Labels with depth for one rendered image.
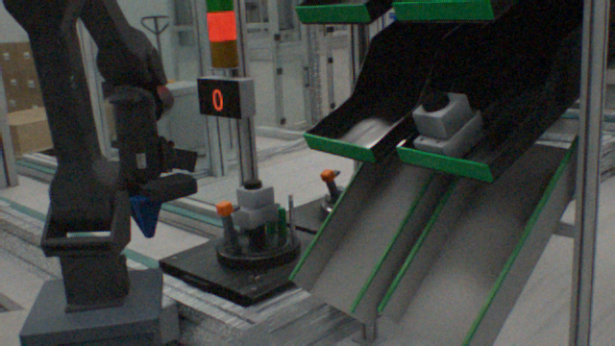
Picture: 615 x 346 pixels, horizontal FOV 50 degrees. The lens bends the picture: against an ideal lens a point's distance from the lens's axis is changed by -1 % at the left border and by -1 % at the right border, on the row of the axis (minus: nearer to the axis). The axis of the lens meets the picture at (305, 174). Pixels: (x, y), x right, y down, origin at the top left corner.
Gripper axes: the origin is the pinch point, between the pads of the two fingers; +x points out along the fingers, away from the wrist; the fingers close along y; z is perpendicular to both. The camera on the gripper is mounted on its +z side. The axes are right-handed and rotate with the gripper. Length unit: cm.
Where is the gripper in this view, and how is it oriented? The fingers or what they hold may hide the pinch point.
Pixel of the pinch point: (147, 214)
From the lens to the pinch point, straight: 99.0
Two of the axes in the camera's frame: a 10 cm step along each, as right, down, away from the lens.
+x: 0.6, 9.7, 2.5
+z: 7.0, -2.2, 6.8
